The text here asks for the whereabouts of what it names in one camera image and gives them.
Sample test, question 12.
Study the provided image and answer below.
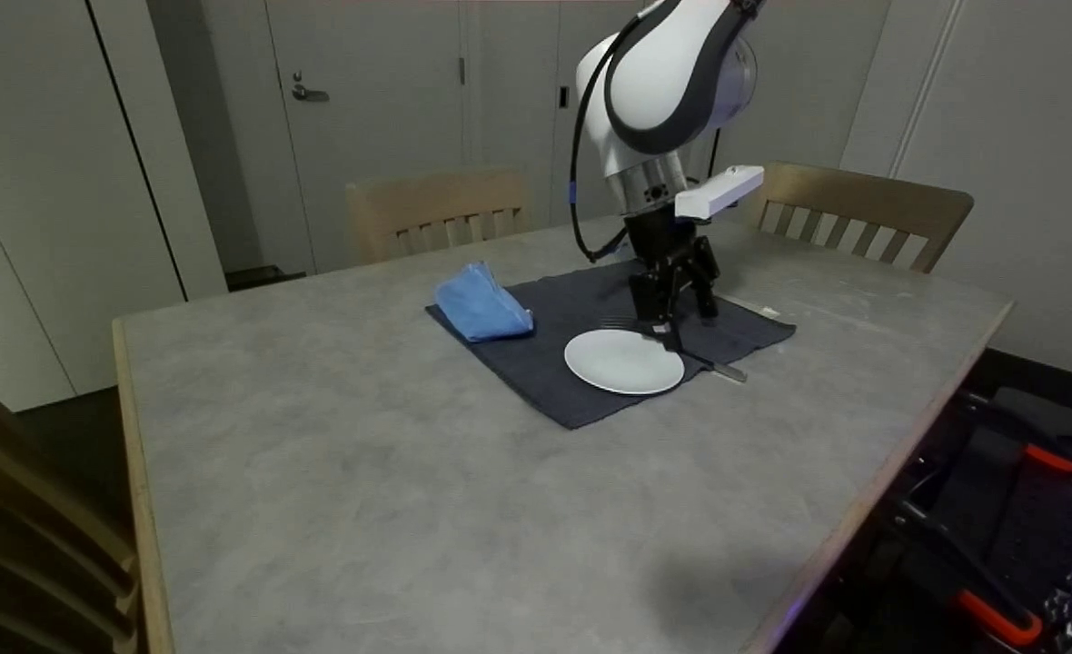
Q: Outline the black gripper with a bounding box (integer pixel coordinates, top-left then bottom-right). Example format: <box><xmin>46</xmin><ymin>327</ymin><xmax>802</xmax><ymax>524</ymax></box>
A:
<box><xmin>620</xmin><ymin>215</ymin><xmax>723</xmax><ymax>357</ymax></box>

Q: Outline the silver metal fork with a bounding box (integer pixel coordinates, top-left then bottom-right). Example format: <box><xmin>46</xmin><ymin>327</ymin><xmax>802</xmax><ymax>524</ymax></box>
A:
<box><xmin>665</xmin><ymin>340</ymin><xmax>752</xmax><ymax>386</ymax></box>

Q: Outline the blue microfibre cloth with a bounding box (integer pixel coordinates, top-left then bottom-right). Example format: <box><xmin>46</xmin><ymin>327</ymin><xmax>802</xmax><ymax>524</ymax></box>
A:
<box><xmin>426</xmin><ymin>259</ymin><xmax>539</xmax><ymax>344</ymax></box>

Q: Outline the white round plate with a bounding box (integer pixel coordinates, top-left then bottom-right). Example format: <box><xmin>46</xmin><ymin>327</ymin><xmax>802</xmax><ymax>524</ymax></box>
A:
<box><xmin>560</xmin><ymin>327</ymin><xmax>691</xmax><ymax>398</ymax></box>

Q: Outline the dark grey woven placemat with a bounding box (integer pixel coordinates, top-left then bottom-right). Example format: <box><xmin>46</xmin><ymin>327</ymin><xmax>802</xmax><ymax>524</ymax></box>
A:
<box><xmin>420</xmin><ymin>254</ymin><xmax>799</xmax><ymax>433</ymax></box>

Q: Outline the light wooden slat-back chair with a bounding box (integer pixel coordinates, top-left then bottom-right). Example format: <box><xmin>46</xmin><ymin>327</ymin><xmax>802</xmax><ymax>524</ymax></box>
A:
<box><xmin>345</xmin><ymin>167</ymin><xmax>539</xmax><ymax>270</ymax></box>
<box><xmin>743</xmin><ymin>161</ymin><xmax>981</xmax><ymax>275</ymax></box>

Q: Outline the grey room door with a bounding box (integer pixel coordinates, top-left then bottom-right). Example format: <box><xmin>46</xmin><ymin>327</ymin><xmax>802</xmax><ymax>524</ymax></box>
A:
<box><xmin>261</xmin><ymin>0</ymin><xmax>472</xmax><ymax>275</ymax></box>

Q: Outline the dark wooden chair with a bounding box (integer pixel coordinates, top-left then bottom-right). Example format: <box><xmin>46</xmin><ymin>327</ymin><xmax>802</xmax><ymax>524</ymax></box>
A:
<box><xmin>0</xmin><ymin>361</ymin><xmax>147</xmax><ymax>654</ymax></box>

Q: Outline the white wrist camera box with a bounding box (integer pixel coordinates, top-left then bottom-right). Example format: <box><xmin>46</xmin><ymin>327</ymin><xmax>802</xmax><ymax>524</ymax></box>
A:
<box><xmin>672</xmin><ymin>165</ymin><xmax>766</xmax><ymax>226</ymax></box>

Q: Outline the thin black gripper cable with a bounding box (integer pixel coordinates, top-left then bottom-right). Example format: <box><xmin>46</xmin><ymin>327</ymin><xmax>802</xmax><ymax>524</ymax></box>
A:
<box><xmin>568</xmin><ymin>33</ymin><xmax>636</xmax><ymax>266</ymax></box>

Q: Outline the black clamp red handle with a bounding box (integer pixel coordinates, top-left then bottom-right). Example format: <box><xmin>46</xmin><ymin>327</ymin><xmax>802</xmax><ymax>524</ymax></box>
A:
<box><xmin>966</xmin><ymin>415</ymin><xmax>1072</xmax><ymax>484</ymax></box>

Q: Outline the silver door lever handle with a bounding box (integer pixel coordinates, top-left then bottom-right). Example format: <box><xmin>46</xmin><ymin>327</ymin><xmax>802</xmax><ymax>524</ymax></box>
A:
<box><xmin>286</xmin><ymin>71</ymin><xmax>333</xmax><ymax>108</ymax></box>

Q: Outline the black clamp orange handle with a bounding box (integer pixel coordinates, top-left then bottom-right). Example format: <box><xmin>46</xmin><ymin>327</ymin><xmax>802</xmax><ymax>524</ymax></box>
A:
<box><xmin>872</xmin><ymin>504</ymin><xmax>1050</xmax><ymax>654</ymax></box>

